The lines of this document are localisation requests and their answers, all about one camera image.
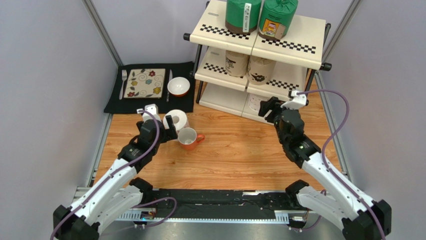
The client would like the silver knife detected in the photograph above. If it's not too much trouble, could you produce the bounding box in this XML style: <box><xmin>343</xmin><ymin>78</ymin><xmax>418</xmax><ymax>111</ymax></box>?
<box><xmin>166</xmin><ymin>70</ymin><xmax>173</xmax><ymax>103</ymax></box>

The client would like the cream checkered three-tier shelf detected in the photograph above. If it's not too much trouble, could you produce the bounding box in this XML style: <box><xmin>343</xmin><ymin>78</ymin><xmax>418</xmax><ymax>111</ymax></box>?
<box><xmin>183</xmin><ymin>0</ymin><xmax>332</xmax><ymax>121</ymax></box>

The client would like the white paper roll front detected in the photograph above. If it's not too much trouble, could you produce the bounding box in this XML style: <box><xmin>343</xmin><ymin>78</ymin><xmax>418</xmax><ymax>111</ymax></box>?
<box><xmin>248</xmin><ymin>93</ymin><xmax>268</xmax><ymax>113</ymax></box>

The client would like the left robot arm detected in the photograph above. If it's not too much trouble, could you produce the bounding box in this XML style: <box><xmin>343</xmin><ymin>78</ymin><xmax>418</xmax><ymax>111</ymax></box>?
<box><xmin>50</xmin><ymin>111</ymin><xmax>178</xmax><ymax>240</ymax></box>

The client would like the black placemat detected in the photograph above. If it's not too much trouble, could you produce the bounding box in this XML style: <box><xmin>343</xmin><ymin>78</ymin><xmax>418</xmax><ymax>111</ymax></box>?
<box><xmin>103</xmin><ymin>61</ymin><xmax>196</xmax><ymax>114</ymax></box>

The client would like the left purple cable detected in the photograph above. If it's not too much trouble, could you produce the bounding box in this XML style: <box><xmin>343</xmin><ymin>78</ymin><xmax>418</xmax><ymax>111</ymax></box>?
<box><xmin>49</xmin><ymin>109</ymin><xmax>178</xmax><ymax>240</ymax></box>

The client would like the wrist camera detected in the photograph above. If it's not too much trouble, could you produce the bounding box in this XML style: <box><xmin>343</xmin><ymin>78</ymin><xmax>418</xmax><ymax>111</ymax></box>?
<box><xmin>280</xmin><ymin>90</ymin><xmax>308</xmax><ymax>110</ymax></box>
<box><xmin>136</xmin><ymin>104</ymin><xmax>162</xmax><ymax>122</ymax></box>

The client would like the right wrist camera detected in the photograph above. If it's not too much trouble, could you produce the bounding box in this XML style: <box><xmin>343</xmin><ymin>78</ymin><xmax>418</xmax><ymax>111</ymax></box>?
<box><xmin>280</xmin><ymin>90</ymin><xmax>308</xmax><ymax>110</ymax></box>

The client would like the floral square plate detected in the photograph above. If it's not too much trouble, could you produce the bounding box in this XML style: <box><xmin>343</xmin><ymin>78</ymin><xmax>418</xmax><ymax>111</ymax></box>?
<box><xmin>123</xmin><ymin>68</ymin><xmax>166</xmax><ymax>99</ymax></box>

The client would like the brown roll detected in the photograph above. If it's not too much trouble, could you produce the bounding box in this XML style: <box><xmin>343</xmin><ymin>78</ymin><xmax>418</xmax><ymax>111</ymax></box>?
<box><xmin>247</xmin><ymin>55</ymin><xmax>277</xmax><ymax>85</ymax></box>
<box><xmin>225</xmin><ymin>50</ymin><xmax>249</xmax><ymax>77</ymax></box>

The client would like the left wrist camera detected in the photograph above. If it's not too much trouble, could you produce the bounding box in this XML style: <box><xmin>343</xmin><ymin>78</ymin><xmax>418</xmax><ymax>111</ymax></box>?
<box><xmin>136</xmin><ymin>104</ymin><xmax>162</xmax><ymax>122</ymax></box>

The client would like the green roll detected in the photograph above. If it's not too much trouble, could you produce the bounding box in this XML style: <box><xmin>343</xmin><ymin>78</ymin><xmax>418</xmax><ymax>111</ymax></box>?
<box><xmin>225</xmin><ymin>0</ymin><xmax>262</xmax><ymax>34</ymax></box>
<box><xmin>258</xmin><ymin>0</ymin><xmax>299</xmax><ymax>40</ymax></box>

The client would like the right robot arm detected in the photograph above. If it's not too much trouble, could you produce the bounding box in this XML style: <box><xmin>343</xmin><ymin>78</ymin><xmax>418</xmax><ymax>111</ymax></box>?
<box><xmin>258</xmin><ymin>97</ymin><xmax>392</xmax><ymax>240</ymax></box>

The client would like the white paper roll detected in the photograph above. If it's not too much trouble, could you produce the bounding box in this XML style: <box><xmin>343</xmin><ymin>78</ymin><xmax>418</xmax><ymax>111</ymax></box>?
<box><xmin>248</xmin><ymin>93</ymin><xmax>268</xmax><ymax>113</ymax></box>
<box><xmin>162</xmin><ymin>109</ymin><xmax>190</xmax><ymax>134</ymax></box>

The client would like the white orange bowl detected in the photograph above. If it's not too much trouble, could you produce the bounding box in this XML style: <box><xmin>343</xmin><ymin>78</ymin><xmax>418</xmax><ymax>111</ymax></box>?
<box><xmin>169</xmin><ymin>77</ymin><xmax>191</xmax><ymax>97</ymax></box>

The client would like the white paper roll back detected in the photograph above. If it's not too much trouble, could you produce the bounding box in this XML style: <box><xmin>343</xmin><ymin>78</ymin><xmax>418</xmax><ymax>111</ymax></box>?
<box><xmin>162</xmin><ymin>109</ymin><xmax>190</xmax><ymax>134</ymax></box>

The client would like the brown roll back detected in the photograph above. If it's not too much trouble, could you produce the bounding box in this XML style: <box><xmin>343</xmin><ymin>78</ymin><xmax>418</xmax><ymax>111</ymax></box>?
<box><xmin>225</xmin><ymin>50</ymin><xmax>249</xmax><ymax>77</ymax></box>

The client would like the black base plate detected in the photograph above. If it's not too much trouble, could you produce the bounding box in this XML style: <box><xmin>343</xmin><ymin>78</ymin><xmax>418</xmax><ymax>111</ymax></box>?
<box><xmin>141</xmin><ymin>189</ymin><xmax>307</xmax><ymax>220</ymax></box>

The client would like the silver fork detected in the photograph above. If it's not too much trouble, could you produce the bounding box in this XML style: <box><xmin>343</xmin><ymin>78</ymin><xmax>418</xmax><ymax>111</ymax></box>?
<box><xmin>118</xmin><ymin>69</ymin><xmax>128</xmax><ymax>100</ymax></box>

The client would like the brown roll front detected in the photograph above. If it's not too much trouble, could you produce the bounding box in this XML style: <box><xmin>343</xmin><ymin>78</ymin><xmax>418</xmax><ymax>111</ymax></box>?
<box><xmin>247</xmin><ymin>55</ymin><xmax>277</xmax><ymax>85</ymax></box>

